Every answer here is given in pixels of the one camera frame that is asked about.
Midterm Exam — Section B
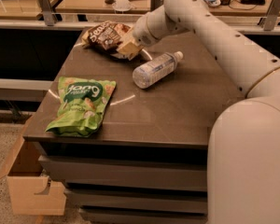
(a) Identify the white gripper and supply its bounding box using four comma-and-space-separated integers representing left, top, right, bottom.
117, 12, 161, 61

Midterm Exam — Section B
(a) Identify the brown chip bag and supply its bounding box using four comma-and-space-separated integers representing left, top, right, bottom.
81, 21, 131, 58

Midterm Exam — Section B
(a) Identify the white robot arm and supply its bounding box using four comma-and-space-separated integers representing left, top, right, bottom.
118, 0, 280, 224

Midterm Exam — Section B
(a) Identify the green rice chip bag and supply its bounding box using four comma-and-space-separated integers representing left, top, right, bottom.
46, 77, 117, 137

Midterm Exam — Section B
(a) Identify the clear plastic water bottle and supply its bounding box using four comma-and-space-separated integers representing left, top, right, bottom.
133, 51, 184, 89

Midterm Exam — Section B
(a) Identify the clear plastic lid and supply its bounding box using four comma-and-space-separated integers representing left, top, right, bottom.
112, 0, 133, 12

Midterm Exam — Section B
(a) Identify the grey drawer cabinet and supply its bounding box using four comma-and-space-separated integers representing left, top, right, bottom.
24, 33, 244, 224

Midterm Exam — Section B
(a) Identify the cardboard box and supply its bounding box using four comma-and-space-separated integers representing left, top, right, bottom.
0, 117, 67, 217

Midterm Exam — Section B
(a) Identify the metal bracket left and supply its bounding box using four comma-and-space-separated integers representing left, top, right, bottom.
37, 0, 57, 26

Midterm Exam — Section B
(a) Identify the metal bracket right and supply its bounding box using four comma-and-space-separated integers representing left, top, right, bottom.
259, 0, 280, 32

